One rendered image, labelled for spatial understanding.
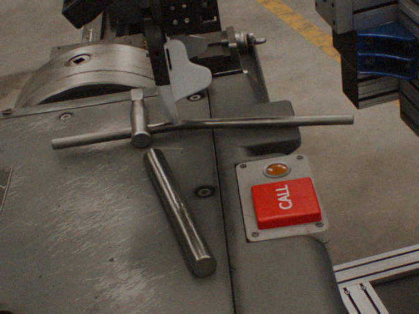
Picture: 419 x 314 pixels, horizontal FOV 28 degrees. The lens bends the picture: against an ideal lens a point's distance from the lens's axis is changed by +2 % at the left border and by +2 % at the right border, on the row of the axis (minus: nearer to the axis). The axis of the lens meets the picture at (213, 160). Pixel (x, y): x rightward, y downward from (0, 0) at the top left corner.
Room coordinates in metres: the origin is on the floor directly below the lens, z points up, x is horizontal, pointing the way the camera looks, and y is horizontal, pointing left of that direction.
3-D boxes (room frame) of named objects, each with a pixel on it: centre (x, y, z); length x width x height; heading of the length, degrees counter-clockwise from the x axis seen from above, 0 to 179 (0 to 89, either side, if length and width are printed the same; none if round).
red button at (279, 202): (0.63, -0.06, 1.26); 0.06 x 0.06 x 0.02; 88
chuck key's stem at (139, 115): (0.84, 0.08, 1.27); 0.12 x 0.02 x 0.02; 2
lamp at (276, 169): (0.70, -0.06, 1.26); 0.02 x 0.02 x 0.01
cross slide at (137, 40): (1.70, 0.12, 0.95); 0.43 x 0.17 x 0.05; 88
